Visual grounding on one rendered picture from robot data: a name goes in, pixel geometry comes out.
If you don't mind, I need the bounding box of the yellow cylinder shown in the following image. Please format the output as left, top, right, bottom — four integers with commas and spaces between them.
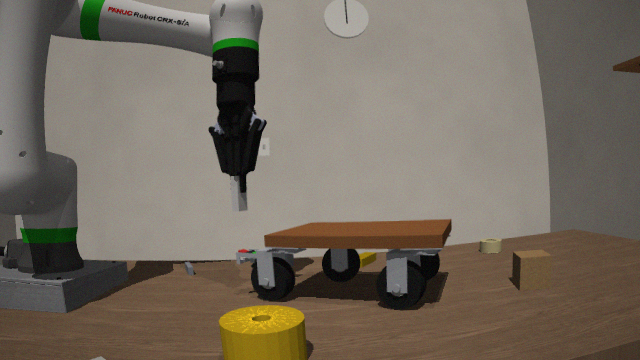
219, 305, 307, 360

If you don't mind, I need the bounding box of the beige roll of masking tape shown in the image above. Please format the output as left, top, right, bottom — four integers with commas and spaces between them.
480, 238, 502, 254

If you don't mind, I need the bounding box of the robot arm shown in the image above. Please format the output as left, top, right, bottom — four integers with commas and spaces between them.
0, 0, 263, 274

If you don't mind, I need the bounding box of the yellow rectangular block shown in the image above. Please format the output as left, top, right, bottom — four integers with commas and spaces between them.
359, 252, 376, 267

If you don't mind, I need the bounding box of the brown wooden dolly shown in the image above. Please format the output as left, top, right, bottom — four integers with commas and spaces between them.
236, 219, 452, 309

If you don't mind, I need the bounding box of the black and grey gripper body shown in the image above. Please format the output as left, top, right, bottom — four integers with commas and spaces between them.
217, 76, 256, 135

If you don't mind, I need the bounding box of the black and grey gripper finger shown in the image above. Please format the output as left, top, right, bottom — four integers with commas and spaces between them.
208, 117, 236, 212
232, 111, 267, 212

